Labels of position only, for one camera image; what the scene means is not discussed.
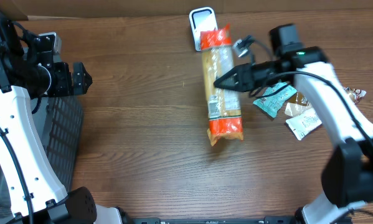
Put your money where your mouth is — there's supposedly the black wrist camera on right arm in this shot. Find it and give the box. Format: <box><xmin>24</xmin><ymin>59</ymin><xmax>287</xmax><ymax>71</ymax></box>
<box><xmin>232</xmin><ymin>35</ymin><xmax>255</xmax><ymax>65</ymax></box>

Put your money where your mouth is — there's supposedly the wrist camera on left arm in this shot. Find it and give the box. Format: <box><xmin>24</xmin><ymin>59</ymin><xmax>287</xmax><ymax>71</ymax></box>
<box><xmin>36</xmin><ymin>32</ymin><xmax>62</xmax><ymax>67</ymax></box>

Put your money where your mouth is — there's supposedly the red and clear snack package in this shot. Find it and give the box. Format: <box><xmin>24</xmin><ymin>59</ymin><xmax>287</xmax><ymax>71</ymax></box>
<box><xmin>201</xmin><ymin>24</ymin><xmax>243</xmax><ymax>146</ymax></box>

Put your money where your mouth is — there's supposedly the white barcode scanner stand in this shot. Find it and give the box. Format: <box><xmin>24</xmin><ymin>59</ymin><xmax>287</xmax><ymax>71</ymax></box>
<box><xmin>189</xmin><ymin>7</ymin><xmax>218</xmax><ymax>52</ymax></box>

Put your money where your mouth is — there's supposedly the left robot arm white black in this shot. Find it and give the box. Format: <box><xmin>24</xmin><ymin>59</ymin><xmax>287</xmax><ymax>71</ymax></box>
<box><xmin>0</xmin><ymin>17</ymin><xmax>126</xmax><ymax>224</ymax></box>

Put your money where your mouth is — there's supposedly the teal snack packet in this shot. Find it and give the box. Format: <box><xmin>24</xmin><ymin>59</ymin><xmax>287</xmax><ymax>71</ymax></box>
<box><xmin>253</xmin><ymin>82</ymin><xmax>297</xmax><ymax>118</ymax></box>

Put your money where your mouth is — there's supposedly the white tube with gold cap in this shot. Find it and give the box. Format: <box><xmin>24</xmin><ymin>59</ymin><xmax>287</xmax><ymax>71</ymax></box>
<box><xmin>286</xmin><ymin>108</ymin><xmax>322</xmax><ymax>141</ymax></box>

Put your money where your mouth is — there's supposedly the grey plastic mesh basket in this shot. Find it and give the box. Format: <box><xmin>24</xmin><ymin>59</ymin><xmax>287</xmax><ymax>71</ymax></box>
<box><xmin>0</xmin><ymin>86</ymin><xmax>83</xmax><ymax>222</ymax></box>

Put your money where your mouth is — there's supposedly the black rail at table edge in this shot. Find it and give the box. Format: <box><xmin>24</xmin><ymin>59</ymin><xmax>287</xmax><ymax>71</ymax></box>
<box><xmin>133</xmin><ymin>216</ymin><xmax>298</xmax><ymax>224</ymax></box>

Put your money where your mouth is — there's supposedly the beige paper pouch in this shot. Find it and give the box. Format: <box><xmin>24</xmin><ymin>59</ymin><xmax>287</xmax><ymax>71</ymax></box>
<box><xmin>285</xmin><ymin>87</ymin><xmax>367</xmax><ymax>117</ymax></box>

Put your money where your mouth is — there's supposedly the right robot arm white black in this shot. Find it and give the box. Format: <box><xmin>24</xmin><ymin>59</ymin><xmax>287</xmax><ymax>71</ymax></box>
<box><xmin>214</xmin><ymin>24</ymin><xmax>373</xmax><ymax>223</ymax></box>

